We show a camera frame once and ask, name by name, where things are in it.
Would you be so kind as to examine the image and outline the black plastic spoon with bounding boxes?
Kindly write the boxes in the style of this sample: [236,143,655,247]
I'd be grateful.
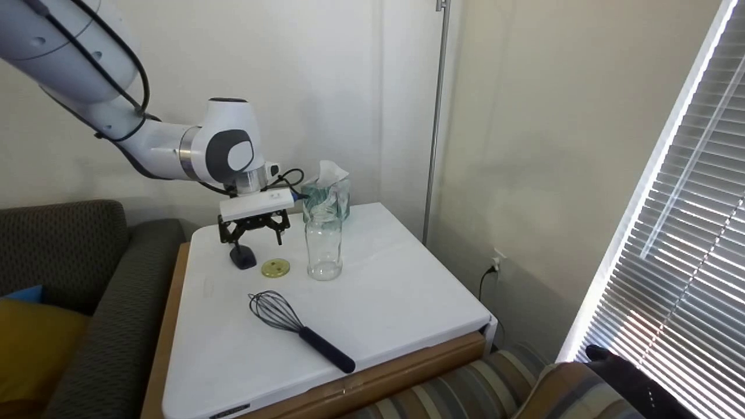
[229,239,258,271]

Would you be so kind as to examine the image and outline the metal wall pole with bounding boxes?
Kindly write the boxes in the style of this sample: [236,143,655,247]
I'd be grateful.
[420,0,451,247]

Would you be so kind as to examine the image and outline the yellow cushion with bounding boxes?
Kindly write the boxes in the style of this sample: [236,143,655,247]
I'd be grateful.
[0,298,94,407]

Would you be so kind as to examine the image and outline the black fabric item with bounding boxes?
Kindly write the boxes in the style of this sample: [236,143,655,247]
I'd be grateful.
[584,345,698,419]

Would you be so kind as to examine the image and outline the white window blinds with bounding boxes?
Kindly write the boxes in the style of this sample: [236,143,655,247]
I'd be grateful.
[557,0,745,419]

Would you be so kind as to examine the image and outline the gold metal jar lid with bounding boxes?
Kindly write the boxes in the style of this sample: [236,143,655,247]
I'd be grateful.
[258,259,293,281]

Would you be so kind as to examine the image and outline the black wire whisk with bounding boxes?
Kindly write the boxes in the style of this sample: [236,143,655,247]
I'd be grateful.
[246,289,358,374]

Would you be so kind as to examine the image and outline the blue cushion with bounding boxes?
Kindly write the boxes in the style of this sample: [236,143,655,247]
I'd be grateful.
[0,284,47,306]

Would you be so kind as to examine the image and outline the clear glass jar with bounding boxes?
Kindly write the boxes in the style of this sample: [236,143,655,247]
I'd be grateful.
[302,202,348,284]

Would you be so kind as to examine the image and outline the striped sofa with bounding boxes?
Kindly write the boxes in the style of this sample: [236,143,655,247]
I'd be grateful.
[339,347,647,419]

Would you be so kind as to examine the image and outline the dark green sofa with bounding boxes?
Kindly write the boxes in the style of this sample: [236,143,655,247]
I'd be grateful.
[0,198,193,419]

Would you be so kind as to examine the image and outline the white table board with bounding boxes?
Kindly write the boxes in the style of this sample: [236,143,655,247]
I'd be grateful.
[161,199,499,419]

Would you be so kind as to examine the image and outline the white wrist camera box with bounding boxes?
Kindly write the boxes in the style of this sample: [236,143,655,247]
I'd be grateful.
[217,187,297,226]

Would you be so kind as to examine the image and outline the wooden table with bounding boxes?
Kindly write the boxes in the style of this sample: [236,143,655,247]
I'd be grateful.
[139,239,488,419]

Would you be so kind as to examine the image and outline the teal patterned tissue box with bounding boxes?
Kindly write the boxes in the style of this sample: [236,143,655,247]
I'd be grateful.
[296,159,353,232]

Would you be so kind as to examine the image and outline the black power cable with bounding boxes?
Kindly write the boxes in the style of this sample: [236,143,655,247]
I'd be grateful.
[474,259,504,305]

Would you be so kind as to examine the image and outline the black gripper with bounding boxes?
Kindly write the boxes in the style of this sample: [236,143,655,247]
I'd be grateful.
[217,207,293,248]

